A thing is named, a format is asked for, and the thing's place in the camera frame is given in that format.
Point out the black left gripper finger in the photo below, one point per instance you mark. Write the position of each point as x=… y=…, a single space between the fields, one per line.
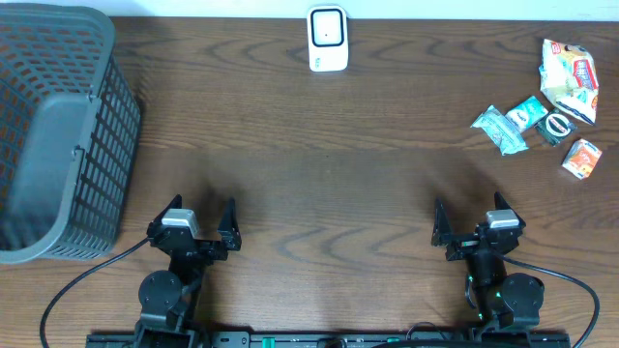
x=229 y=228
x=156 y=223

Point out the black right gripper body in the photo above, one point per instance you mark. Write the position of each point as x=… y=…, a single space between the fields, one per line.
x=463 y=246

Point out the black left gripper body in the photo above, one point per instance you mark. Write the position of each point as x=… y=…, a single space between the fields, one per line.
x=202 y=246

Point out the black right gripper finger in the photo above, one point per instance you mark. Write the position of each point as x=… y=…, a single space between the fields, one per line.
x=501 y=203
x=442 y=232

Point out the teal crinkled snack pack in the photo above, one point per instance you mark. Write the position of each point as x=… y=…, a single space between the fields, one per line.
x=500 y=131

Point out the teal Kleenex tissue pack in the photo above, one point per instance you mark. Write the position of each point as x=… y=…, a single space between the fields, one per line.
x=527 y=114

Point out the orange Kleenex tissue pack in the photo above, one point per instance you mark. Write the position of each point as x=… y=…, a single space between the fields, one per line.
x=582 y=159

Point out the dark green round-label pack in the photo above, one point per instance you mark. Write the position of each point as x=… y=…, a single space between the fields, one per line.
x=555 y=127

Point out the large yellow wipes pack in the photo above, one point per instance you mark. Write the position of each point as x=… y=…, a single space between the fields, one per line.
x=569 y=80

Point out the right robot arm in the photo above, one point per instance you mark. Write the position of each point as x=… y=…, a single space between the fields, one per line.
x=506 y=302

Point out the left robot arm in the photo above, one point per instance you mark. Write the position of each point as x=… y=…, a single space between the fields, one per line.
x=168 y=297

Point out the white barcode scanner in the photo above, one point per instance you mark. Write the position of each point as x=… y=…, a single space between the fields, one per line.
x=327 y=39

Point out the dark grey plastic basket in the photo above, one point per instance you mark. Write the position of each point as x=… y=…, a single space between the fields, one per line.
x=69 y=132

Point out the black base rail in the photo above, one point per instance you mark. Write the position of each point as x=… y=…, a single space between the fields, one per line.
x=316 y=340

